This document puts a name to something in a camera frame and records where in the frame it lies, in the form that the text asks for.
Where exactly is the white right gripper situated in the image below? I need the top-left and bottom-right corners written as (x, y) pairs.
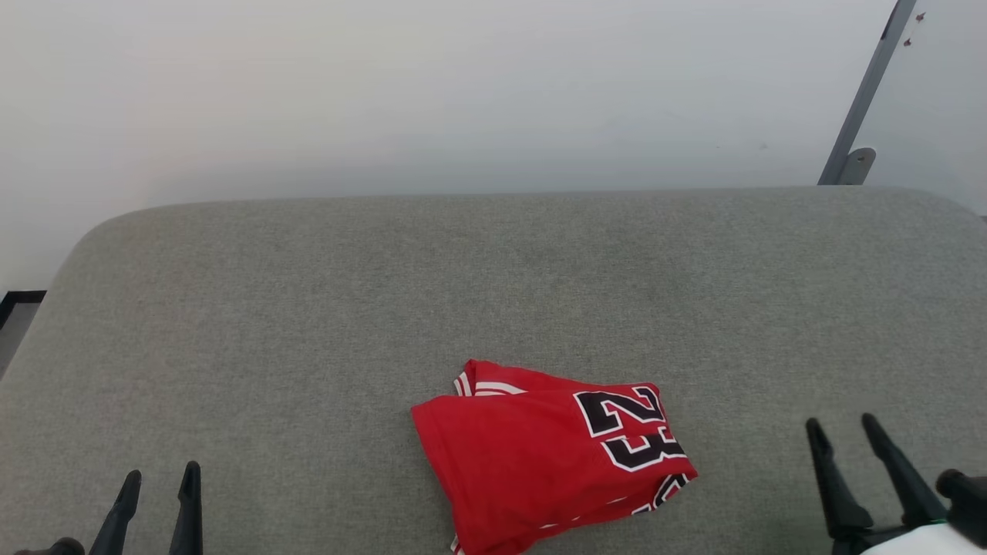
top-left (805, 413), bottom-right (987, 555)

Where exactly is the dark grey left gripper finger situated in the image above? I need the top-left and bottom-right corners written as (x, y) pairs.
top-left (168, 461), bottom-right (204, 555)
top-left (89, 469), bottom-right (143, 555)

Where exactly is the red jersey with number 23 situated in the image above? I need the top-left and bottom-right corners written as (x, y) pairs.
top-left (410, 359), bottom-right (699, 555)

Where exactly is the black skirting strip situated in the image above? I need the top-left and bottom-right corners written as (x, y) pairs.
top-left (0, 290), bottom-right (47, 328)

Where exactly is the grey post foot bracket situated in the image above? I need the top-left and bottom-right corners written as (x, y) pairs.
top-left (837, 147), bottom-right (877, 186)

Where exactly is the grey metal wall post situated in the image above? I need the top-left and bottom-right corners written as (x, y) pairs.
top-left (817, 0), bottom-right (918, 186)

